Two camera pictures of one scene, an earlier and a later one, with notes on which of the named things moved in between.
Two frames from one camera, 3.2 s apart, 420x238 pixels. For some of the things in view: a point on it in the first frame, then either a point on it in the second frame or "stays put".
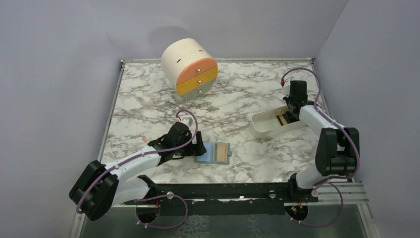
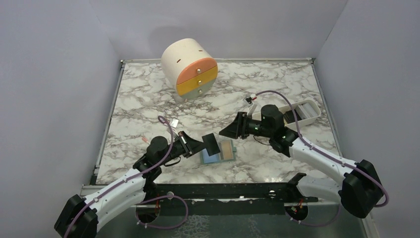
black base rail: x=259 y=198 stays put
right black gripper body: x=288 y=99 -> x=250 y=126
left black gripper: x=194 y=149 stays put
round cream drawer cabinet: x=188 y=68 stays put
